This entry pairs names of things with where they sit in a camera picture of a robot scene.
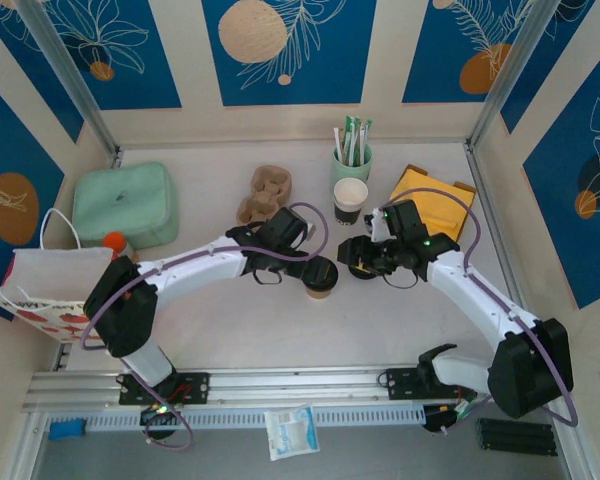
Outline black lid stack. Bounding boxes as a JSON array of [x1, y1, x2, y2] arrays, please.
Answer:
[[347, 259, 382, 282]]

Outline white black paper cup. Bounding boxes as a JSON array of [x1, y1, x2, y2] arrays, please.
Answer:
[[332, 178, 370, 226]]

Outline brown pulp cup carrier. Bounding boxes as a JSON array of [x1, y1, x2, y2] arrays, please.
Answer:
[[235, 167, 295, 226], [235, 165, 295, 224]]

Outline red white paper bag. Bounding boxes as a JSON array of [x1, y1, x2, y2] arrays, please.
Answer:
[[0, 207, 131, 344]]

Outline cardboard napkin tray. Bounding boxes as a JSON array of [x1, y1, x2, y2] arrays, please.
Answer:
[[387, 164, 478, 241]]

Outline mint green holder cup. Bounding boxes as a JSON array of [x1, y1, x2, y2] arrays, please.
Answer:
[[329, 144, 374, 189]]

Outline green wrapped straw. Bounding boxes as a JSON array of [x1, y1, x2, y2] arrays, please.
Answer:
[[343, 115, 355, 164], [350, 119, 364, 166]]

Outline white blue plastic packet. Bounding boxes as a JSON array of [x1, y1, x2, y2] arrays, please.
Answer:
[[263, 403, 321, 462]]

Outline mint green zip pouch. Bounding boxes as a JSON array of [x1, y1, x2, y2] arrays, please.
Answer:
[[71, 160, 179, 250]]

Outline orange capped bottle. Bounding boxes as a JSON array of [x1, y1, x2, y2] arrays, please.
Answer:
[[103, 232, 140, 264]]

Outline right controller board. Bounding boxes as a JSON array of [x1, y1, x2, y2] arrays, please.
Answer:
[[422, 402, 476, 434]]

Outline controller board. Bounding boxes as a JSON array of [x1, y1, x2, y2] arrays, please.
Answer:
[[422, 402, 476, 434], [139, 403, 182, 427]]

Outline left controller board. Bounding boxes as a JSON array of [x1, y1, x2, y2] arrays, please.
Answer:
[[139, 403, 182, 427]]

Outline black bar stack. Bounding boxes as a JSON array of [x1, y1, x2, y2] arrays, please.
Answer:
[[476, 417, 559, 457]]

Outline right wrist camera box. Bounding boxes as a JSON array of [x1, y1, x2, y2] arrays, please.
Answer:
[[368, 208, 397, 245]]

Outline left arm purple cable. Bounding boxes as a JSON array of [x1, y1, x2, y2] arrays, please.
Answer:
[[79, 202, 329, 449]]

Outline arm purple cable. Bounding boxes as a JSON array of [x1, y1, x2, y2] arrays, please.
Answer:
[[79, 202, 329, 449], [377, 187, 579, 436]]

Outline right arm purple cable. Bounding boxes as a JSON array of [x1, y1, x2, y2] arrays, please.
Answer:
[[377, 187, 579, 436]]

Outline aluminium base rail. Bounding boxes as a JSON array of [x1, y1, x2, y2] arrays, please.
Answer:
[[22, 362, 574, 414]]

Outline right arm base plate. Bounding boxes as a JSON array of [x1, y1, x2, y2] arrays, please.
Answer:
[[379, 367, 477, 401]]

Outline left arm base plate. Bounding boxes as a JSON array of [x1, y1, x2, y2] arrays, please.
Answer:
[[118, 372, 211, 406]]

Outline white slotted cable duct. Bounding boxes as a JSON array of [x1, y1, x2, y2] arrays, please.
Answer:
[[87, 404, 426, 432]]

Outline right aluminium post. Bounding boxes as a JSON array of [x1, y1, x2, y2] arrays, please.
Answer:
[[467, 0, 564, 151]]

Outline aluminium post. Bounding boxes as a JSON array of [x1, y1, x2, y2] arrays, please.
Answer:
[[17, 0, 122, 157], [467, 0, 564, 151]]

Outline left aluminium post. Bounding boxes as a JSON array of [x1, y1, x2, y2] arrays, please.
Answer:
[[17, 0, 122, 157]]

